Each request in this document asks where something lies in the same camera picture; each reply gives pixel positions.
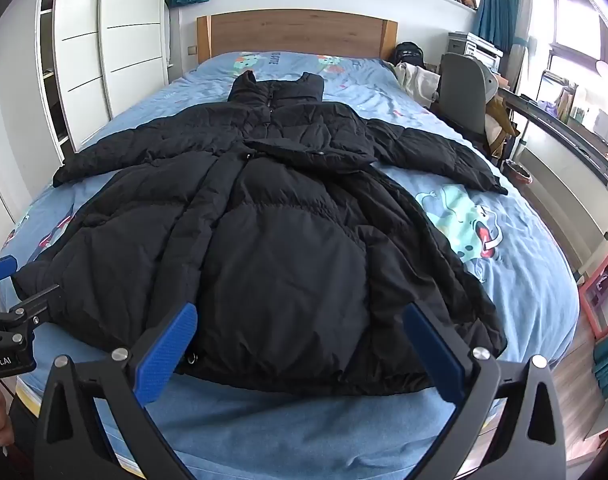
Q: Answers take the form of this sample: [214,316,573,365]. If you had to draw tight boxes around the red basket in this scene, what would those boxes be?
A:
[504,159,533,184]

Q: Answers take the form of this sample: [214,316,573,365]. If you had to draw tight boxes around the cream cloth bag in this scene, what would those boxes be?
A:
[391,62,442,108]

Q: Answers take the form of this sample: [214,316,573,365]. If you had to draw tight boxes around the red frame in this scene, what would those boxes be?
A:
[579,250,608,342]

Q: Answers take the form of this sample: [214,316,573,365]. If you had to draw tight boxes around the black puffer coat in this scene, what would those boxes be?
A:
[11,71,510,397]

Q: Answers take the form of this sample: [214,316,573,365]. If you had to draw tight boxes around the grey office chair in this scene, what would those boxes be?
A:
[436,52,500,137]

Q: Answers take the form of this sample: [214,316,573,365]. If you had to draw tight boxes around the mustard yellow cloth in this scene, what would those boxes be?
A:
[486,94,521,156]

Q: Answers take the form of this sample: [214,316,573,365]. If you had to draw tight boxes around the blue printed bed sheet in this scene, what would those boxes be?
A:
[0,50,582,480]

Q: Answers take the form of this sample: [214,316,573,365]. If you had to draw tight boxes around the white wardrobe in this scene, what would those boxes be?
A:
[0,0,185,311]

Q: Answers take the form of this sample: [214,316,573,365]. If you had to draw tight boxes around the long desk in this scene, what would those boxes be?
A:
[504,85,608,196]

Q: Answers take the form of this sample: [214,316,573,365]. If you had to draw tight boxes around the window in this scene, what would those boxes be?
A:
[534,0,608,111]

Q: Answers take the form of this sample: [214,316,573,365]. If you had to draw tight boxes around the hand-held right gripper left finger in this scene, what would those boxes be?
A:
[34,302,199,480]

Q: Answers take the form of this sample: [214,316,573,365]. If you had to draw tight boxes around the wooden headboard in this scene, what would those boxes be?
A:
[196,9,399,66]

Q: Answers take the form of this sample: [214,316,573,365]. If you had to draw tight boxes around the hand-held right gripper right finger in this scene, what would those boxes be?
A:
[401,302,573,480]

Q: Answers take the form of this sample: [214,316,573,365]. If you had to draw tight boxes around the white printer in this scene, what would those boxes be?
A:
[448,31,505,73]

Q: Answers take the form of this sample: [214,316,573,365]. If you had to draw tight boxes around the long teal curtain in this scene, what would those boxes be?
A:
[471,0,527,68]

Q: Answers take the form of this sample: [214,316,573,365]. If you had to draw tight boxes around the black backpack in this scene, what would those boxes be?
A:
[394,41,427,68]

